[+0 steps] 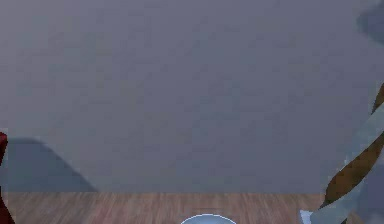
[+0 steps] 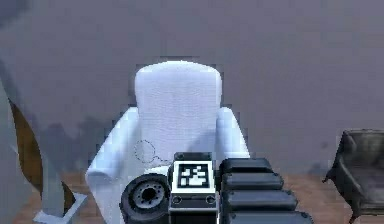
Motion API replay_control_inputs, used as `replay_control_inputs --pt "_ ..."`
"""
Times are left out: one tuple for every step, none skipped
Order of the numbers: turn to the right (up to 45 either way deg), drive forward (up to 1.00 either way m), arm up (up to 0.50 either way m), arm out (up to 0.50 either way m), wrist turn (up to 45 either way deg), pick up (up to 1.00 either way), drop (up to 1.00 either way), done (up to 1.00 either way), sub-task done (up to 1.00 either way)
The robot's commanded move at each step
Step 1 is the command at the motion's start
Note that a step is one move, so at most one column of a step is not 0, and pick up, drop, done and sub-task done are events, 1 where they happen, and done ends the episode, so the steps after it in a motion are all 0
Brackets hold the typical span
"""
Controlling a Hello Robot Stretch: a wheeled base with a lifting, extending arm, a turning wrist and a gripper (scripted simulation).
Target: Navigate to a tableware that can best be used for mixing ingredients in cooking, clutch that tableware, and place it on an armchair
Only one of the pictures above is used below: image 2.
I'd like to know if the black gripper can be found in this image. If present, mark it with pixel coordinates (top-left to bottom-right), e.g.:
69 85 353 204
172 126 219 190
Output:
119 173 172 224

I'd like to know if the dark grey armchair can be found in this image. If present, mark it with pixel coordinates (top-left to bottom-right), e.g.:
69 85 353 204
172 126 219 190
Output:
322 129 384 224

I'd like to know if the white armchair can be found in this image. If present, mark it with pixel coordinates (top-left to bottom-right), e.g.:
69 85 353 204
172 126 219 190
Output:
84 60 251 224

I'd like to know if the grey and brown curved object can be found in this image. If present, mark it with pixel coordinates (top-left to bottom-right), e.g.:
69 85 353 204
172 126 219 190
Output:
0 59 88 224

